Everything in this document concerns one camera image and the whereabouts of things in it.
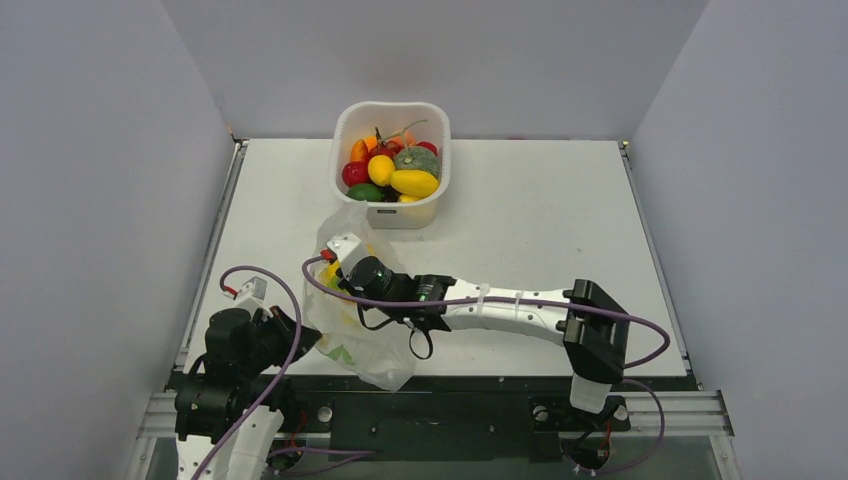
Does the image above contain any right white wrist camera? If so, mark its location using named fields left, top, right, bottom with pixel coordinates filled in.
left=326, top=232, right=371, bottom=279

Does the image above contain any red apple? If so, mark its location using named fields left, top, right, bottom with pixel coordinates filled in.
left=341, top=161, right=370, bottom=188

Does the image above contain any white plastic basket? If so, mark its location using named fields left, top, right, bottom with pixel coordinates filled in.
left=329, top=101, right=451, bottom=229

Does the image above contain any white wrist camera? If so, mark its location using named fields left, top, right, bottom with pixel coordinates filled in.
left=234, top=276, right=270, bottom=317
left=326, top=232, right=371, bottom=279

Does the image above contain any green lime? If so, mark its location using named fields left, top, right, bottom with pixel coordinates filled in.
left=346, top=183, right=383, bottom=203

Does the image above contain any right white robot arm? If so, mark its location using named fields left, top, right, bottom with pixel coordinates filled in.
left=338, top=255, right=629, bottom=427

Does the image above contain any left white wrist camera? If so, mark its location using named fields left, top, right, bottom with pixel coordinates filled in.
left=234, top=276, right=270, bottom=317

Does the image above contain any yellow lemon in basket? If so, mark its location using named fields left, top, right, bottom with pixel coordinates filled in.
left=367, top=155, right=396, bottom=187

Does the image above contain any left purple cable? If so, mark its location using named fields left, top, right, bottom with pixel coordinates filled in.
left=190, top=265, right=305, bottom=480

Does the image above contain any green cantaloupe melon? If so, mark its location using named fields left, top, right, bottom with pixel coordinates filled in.
left=394, top=146, right=441, bottom=178

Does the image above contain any yellow fake mango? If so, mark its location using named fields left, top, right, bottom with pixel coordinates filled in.
left=390, top=170, right=440, bottom=199

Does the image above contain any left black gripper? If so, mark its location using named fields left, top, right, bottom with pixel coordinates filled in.
left=240, top=303, right=322, bottom=377

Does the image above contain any red tomato at back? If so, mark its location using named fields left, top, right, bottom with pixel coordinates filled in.
left=417, top=141, right=439, bottom=156

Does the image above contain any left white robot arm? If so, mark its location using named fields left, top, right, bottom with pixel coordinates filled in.
left=174, top=306, right=321, bottom=479

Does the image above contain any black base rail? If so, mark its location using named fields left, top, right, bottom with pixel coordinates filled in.
left=139, top=373, right=733, bottom=465

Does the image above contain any orange pepper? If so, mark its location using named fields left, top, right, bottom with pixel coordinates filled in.
left=349, top=139, right=370, bottom=163

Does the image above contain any clear plastic bag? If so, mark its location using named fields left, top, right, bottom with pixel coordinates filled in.
left=302, top=202, right=416, bottom=391

